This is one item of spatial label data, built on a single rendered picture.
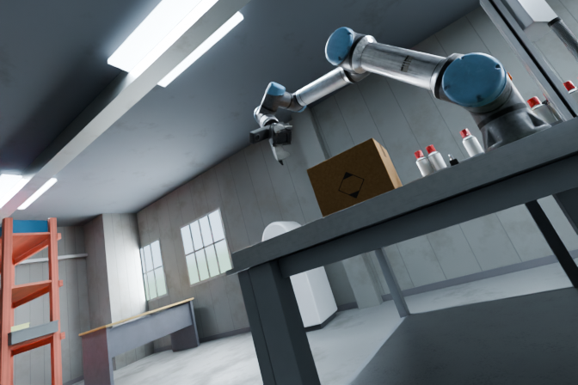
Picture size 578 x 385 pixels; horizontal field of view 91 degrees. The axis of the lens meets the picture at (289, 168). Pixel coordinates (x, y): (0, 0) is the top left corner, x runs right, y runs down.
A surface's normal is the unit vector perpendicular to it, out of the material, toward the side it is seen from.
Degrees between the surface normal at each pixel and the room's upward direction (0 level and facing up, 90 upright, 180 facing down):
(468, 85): 95
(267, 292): 90
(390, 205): 90
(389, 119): 90
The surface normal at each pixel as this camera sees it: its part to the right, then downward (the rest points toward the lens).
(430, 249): -0.52, -0.13
